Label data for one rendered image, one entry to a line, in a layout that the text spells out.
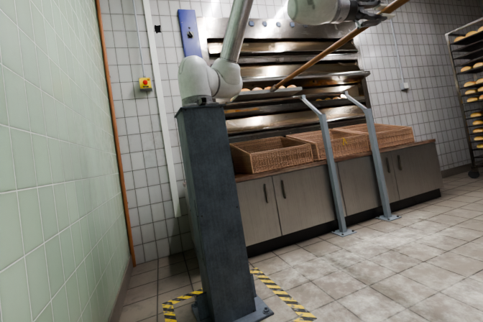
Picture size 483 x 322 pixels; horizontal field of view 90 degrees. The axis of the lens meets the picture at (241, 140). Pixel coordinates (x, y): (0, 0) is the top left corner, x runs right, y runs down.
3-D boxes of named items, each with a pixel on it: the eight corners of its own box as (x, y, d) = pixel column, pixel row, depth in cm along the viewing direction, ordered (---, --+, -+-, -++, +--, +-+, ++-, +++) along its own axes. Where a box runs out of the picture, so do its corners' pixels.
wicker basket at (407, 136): (336, 153, 264) (331, 128, 266) (374, 145, 284) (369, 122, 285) (374, 150, 219) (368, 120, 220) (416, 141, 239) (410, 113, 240)
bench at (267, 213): (192, 249, 210) (182, 182, 213) (395, 191, 289) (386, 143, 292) (203, 277, 157) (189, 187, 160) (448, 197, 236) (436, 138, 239)
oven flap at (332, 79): (218, 83, 217) (214, 93, 235) (371, 74, 275) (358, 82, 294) (217, 80, 217) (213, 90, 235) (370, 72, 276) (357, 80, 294)
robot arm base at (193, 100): (185, 105, 109) (182, 93, 109) (177, 115, 129) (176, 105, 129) (223, 102, 116) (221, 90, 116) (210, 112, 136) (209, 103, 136)
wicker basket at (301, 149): (232, 172, 225) (227, 143, 227) (284, 162, 245) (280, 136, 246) (252, 174, 180) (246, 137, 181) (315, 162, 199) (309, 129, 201)
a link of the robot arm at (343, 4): (323, 28, 89) (336, 29, 91) (340, 14, 80) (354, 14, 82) (318, 4, 89) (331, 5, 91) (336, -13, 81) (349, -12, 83)
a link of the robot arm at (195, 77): (174, 103, 124) (168, 61, 125) (203, 103, 137) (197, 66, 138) (192, 93, 113) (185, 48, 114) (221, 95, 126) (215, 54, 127)
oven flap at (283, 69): (214, 83, 230) (209, 66, 237) (360, 74, 289) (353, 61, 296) (214, 80, 226) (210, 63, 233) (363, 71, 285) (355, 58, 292)
